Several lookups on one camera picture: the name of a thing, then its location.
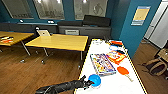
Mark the blue bowl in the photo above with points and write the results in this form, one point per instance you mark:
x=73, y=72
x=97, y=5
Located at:
x=94, y=80

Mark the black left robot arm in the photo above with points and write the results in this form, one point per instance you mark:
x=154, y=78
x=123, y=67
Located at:
x=55, y=88

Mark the open white laptop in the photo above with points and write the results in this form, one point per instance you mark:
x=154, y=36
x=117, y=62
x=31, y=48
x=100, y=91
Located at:
x=44, y=33

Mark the white table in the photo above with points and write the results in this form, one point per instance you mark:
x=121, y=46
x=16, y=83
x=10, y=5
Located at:
x=110, y=85

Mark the colourful board game box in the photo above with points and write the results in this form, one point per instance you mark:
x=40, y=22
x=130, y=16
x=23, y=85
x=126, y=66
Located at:
x=102, y=64

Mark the orange game box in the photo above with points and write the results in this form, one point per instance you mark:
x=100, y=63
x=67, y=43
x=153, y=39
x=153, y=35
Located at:
x=115, y=57

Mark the white bowl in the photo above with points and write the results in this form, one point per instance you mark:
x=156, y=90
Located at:
x=97, y=42

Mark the red ping pong paddle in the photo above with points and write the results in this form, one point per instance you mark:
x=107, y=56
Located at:
x=116, y=43

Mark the dark grey sofa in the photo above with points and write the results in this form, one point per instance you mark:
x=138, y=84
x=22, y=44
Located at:
x=95, y=28

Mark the long wooden desk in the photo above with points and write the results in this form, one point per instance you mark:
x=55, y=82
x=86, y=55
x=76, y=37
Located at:
x=15, y=35

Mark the tan woven basket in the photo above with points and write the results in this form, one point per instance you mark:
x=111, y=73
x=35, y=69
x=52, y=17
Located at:
x=163, y=54

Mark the long dark bench sofa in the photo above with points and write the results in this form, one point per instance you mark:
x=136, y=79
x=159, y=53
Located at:
x=20, y=26

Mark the small orange black box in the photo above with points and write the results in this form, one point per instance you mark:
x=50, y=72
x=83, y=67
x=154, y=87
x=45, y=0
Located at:
x=6, y=40

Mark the white hallway door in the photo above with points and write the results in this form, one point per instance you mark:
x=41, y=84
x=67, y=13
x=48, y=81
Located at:
x=158, y=23

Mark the yellow wall notice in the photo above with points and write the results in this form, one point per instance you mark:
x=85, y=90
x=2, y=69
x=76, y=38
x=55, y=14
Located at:
x=140, y=15

